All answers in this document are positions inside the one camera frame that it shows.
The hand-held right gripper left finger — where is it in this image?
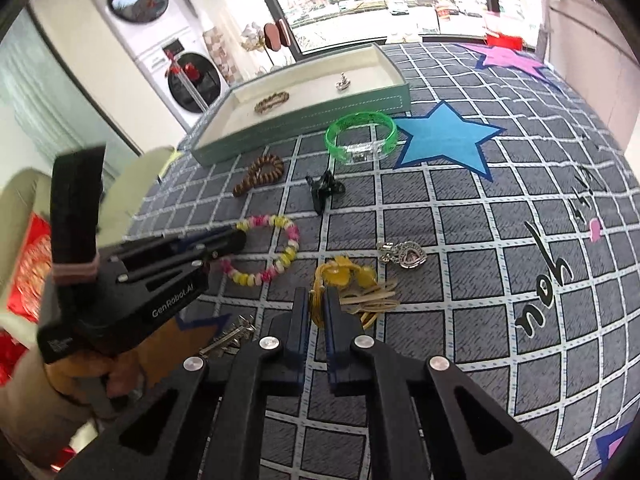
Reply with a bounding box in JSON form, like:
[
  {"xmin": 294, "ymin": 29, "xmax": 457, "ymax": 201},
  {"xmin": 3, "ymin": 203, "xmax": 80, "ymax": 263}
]
[{"xmin": 57, "ymin": 287, "xmax": 311, "ymax": 480}]

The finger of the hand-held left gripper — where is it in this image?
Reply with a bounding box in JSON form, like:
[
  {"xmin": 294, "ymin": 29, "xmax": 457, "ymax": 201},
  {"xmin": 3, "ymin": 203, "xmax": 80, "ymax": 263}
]
[
  {"xmin": 145, "ymin": 227, "xmax": 243, "ymax": 251},
  {"xmin": 175, "ymin": 232, "xmax": 248, "ymax": 267}
]

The checkered pink panel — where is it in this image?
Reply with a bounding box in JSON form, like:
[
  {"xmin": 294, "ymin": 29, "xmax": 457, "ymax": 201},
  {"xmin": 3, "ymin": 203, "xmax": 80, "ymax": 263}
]
[{"xmin": 202, "ymin": 27, "xmax": 236, "ymax": 83}]

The person's left forearm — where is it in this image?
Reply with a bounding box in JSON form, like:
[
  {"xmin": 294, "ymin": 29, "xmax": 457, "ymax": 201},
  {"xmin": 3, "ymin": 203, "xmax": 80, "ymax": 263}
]
[{"xmin": 0, "ymin": 355, "xmax": 108, "ymax": 466}]

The silver hair clip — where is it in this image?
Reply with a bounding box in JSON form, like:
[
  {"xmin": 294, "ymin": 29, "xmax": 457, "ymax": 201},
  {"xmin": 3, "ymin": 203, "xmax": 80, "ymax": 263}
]
[{"xmin": 197, "ymin": 314, "xmax": 258, "ymax": 358}]

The red embroidered cushion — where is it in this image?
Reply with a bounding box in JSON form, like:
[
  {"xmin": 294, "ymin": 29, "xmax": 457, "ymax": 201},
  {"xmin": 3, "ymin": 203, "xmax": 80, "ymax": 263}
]
[{"xmin": 0, "ymin": 212, "xmax": 53, "ymax": 386}]

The red plastic bucket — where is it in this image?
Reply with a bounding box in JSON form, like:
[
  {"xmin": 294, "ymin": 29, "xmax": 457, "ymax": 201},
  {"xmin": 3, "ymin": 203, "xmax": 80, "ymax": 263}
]
[{"xmin": 484, "ymin": 30, "xmax": 523, "ymax": 51}]

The beige hair tie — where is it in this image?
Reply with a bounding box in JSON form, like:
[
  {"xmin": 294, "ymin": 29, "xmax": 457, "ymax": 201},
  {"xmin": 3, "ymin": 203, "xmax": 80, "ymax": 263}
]
[{"xmin": 340, "ymin": 280, "xmax": 402, "ymax": 328}]

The beige sofa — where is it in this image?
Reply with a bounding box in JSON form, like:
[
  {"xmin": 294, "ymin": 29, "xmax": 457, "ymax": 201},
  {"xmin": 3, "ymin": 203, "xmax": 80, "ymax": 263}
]
[{"xmin": 0, "ymin": 146, "xmax": 176, "ymax": 341}]

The mop handle with red ribbon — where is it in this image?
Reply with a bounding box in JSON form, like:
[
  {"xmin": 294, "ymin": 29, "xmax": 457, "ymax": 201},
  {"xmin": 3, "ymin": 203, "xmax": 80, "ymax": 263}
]
[{"xmin": 167, "ymin": 50, "xmax": 208, "ymax": 111}]

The white washing machine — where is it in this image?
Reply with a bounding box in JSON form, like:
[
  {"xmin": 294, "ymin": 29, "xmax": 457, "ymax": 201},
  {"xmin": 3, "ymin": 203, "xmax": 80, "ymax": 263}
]
[{"xmin": 135, "ymin": 37, "xmax": 236, "ymax": 128}]

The person's left hand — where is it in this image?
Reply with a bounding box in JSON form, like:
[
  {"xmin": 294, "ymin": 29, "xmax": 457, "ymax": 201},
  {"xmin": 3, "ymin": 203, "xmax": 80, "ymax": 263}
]
[{"xmin": 50, "ymin": 347, "xmax": 151, "ymax": 411}]

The dark brown bead bracelet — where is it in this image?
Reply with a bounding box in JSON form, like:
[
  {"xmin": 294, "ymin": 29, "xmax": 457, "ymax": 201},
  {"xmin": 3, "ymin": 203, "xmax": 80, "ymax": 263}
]
[{"xmin": 232, "ymin": 154, "xmax": 285, "ymax": 197}]

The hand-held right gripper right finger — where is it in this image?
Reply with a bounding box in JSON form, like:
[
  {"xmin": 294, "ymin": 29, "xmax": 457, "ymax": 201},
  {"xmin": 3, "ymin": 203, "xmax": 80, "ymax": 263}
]
[{"xmin": 323, "ymin": 289, "xmax": 575, "ymax": 480}]

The black hair clip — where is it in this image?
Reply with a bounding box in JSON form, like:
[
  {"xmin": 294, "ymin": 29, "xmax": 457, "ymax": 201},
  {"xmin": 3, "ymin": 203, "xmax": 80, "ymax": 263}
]
[{"xmin": 306, "ymin": 170, "xmax": 346, "ymax": 216}]

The silver heart pendant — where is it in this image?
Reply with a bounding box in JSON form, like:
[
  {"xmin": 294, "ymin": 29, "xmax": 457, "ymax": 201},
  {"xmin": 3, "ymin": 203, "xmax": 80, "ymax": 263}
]
[{"xmin": 376, "ymin": 240, "xmax": 427, "ymax": 271}]

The grey star printed blanket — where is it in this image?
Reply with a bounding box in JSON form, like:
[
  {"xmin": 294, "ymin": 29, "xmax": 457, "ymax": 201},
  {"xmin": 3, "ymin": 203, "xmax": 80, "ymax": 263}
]
[{"xmin": 122, "ymin": 40, "xmax": 640, "ymax": 480}]

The green jewelry tray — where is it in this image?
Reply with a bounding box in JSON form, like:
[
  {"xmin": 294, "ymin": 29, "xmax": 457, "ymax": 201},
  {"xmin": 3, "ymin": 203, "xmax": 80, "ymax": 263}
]
[{"xmin": 191, "ymin": 42, "xmax": 412, "ymax": 167}]

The yellow hair tie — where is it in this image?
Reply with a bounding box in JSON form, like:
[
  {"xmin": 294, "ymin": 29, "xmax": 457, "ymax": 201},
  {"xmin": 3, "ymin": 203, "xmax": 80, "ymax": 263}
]
[{"xmin": 309, "ymin": 255, "xmax": 378, "ymax": 331}]

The pink yellow bead bracelet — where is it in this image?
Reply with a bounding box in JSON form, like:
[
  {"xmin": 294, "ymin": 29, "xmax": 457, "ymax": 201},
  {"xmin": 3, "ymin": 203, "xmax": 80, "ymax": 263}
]
[{"xmin": 217, "ymin": 214, "xmax": 301, "ymax": 286}]

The coat stand with hats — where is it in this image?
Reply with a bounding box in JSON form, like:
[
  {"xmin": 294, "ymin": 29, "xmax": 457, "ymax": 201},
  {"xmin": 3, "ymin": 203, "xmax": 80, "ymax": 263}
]
[{"xmin": 240, "ymin": 20, "xmax": 296, "ymax": 68}]

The green glitter bangle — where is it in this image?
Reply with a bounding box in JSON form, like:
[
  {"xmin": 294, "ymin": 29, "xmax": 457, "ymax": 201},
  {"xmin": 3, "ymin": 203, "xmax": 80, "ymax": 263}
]
[{"xmin": 325, "ymin": 112, "xmax": 398, "ymax": 167}]

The white side cabinet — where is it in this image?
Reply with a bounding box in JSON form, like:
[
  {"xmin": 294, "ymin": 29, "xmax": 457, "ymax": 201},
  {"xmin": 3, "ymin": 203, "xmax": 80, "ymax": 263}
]
[{"xmin": 542, "ymin": 0, "xmax": 640, "ymax": 151}]

